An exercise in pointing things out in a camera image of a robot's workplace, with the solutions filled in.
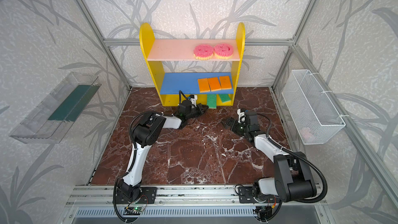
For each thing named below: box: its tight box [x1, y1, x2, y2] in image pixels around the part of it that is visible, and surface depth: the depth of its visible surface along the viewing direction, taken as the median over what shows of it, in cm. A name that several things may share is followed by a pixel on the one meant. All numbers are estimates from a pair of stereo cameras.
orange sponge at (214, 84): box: [207, 76, 222, 92], surface depth 104 cm
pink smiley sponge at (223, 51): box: [213, 43, 234, 60], surface depth 79 cm
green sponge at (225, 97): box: [218, 93, 232, 104], surface depth 113 cm
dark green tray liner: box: [47, 84, 102, 122], surface depth 69 cm
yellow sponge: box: [197, 77, 211, 94], surface depth 104 cm
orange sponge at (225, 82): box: [219, 75, 232, 90], surface depth 104 cm
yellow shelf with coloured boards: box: [139, 22, 246, 107], surface depth 95 cm
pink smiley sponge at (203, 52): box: [193, 44, 215, 61], surface depth 79 cm
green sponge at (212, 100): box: [207, 93, 218, 109], surface depth 107 cm
